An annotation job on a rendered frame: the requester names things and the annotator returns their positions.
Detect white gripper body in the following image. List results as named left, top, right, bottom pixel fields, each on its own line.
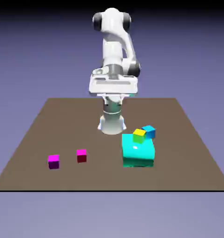
left=88, top=73, right=138, bottom=97

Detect small yellow cube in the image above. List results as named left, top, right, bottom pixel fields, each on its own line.
left=132, top=128, right=146, bottom=145

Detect small blue cube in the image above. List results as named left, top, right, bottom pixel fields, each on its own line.
left=141, top=125, right=156, bottom=139

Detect small pink cube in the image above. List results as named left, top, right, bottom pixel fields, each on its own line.
left=76, top=149, right=87, bottom=164

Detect small magenta cube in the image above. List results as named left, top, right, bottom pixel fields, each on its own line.
left=48, top=154, right=60, bottom=170

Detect large cyan box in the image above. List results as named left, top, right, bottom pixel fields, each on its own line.
left=122, top=133, right=156, bottom=168

